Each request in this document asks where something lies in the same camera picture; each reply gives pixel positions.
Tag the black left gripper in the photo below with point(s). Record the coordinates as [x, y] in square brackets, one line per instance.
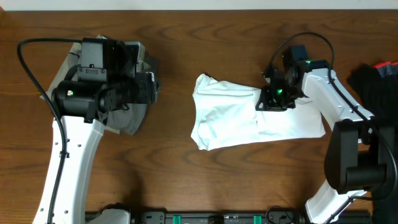
[149, 88]

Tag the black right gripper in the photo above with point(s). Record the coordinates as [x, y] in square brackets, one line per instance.
[269, 104]

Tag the white t-shirt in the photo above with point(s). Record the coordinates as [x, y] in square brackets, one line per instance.
[226, 116]

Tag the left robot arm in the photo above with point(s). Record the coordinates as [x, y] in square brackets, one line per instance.
[103, 84]

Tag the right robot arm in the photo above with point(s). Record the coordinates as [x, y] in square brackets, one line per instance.
[360, 155]

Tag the grey folded shorts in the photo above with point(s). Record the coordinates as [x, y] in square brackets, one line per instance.
[131, 117]

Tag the beige folded garment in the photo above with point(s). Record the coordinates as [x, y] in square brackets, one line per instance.
[74, 58]

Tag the black garment with red trim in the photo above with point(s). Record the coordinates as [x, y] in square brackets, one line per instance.
[377, 88]

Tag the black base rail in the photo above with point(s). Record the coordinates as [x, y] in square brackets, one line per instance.
[272, 216]

